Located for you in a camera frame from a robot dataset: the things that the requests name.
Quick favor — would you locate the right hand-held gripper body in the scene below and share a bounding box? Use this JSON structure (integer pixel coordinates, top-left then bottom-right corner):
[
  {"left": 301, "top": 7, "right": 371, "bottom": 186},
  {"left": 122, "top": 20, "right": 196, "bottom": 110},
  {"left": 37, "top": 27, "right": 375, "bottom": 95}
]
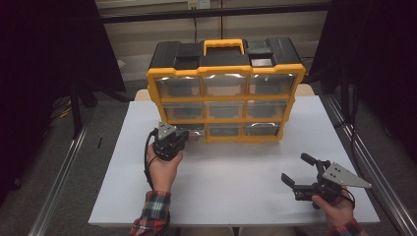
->
[{"left": 292, "top": 159, "right": 374, "bottom": 210}]

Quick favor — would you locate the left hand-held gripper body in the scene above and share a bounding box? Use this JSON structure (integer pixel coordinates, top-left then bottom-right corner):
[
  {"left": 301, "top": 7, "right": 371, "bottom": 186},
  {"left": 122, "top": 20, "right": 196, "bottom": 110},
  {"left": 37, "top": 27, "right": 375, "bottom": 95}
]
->
[{"left": 151, "top": 121, "right": 185, "bottom": 162}]

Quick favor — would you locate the clear drawer with copper parts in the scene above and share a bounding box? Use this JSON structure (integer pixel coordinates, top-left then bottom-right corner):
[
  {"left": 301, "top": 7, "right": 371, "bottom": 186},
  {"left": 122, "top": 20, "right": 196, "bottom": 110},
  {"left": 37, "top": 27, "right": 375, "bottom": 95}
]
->
[{"left": 175, "top": 123, "right": 208, "bottom": 144}]

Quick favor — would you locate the yellow black drawer cabinet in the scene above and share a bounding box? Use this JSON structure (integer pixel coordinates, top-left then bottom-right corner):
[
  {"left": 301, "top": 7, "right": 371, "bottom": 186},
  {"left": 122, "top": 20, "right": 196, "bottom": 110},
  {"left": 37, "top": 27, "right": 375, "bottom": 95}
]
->
[{"left": 146, "top": 36, "right": 307, "bottom": 145}]

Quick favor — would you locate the person's right hand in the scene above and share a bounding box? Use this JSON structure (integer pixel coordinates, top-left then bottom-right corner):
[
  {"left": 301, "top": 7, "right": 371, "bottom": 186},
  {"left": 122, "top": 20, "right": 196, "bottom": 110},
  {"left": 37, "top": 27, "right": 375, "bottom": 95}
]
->
[{"left": 311, "top": 186, "right": 356, "bottom": 228}]

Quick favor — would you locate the person's left hand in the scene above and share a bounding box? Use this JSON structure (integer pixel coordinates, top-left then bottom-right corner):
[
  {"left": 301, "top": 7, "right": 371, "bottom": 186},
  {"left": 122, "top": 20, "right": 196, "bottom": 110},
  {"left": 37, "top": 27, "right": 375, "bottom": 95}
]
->
[{"left": 146, "top": 144, "right": 184, "bottom": 195}]

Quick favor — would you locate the set of clear plastic drawers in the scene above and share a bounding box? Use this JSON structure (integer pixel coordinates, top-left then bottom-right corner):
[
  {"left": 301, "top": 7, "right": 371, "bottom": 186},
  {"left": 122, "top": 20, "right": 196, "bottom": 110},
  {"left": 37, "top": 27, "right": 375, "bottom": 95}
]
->
[{"left": 154, "top": 73, "right": 297, "bottom": 138}]

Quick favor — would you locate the black metal stand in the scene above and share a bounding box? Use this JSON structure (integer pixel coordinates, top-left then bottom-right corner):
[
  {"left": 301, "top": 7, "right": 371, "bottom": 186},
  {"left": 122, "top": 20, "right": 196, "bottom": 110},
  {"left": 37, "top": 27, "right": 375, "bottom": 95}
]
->
[{"left": 68, "top": 82, "right": 84, "bottom": 140}]

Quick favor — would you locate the black curtain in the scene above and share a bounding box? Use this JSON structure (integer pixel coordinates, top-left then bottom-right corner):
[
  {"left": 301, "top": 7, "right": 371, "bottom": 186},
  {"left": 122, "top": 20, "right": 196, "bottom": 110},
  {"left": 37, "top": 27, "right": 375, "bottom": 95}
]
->
[
  {"left": 308, "top": 0, "right": 417, "bottom": 163},
  {"left": 0, "top": 0, "right": 127, "bottom": 206}
]

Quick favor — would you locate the black horizontal bar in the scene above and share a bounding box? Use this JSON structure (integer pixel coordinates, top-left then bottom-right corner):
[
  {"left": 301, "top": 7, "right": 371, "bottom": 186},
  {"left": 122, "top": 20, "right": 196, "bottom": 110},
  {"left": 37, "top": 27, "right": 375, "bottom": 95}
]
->
[{"left": 98, "top": 2, "right": 330, "bottom": 24}]

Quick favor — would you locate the right hand-held gripper cable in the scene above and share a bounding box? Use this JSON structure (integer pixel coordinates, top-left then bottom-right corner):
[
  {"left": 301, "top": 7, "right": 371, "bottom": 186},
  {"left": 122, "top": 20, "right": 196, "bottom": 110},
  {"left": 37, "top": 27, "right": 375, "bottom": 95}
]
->
[{"left": 339, "top": 190, "right": 357, "bottom": 210}]

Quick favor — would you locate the hand-held gripper cable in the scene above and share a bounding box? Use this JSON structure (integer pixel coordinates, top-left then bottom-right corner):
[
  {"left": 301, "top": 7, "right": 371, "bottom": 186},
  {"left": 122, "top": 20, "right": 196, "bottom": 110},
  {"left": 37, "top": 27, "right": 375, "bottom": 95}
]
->
[
  {"left": 143, "top": 128, "right": 159, "bottom": 192},
  {"left": 339, "top": 190, "right": 357, "bottom": 210}
]

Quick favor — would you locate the left hand-held gripper cable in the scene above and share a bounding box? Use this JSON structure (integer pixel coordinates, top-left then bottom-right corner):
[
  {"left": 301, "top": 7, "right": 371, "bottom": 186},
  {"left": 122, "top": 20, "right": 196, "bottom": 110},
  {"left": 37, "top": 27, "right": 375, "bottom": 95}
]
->
[{"left": 143, "top": 128, "right": 159, "bottom": 192}]

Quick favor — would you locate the metal floor rail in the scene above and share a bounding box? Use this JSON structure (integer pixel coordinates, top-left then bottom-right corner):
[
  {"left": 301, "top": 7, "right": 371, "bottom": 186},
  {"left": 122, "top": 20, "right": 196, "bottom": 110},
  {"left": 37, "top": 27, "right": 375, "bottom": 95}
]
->
[
  {"left": 28, "top": 124, "right": 90, "bottom": 236},
  {"left": 323, "top": 93, "right": 417, "bottom": 236}
]

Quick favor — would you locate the black floor cable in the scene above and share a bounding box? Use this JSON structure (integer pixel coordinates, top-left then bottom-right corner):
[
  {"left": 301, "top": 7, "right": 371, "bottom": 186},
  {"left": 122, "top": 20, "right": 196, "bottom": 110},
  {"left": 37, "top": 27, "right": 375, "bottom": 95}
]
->
[{"left": 333, "top": 94, "right": 363, "bottom": 165}]

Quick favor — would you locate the yellow floor cable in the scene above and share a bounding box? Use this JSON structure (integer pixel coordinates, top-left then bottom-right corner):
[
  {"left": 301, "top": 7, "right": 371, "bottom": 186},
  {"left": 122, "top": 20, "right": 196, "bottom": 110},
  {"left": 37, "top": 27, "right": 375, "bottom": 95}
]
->
[{"left": 50, "top": 97, "right": 74, "bottom": 120}]

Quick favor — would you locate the white wall socket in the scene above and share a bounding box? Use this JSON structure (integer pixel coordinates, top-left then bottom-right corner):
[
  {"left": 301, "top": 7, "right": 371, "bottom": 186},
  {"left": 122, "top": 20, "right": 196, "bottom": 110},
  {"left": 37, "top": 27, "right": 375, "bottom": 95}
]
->
[{"left": 187, "top": 0, "right": 211, "bottom": 10}]

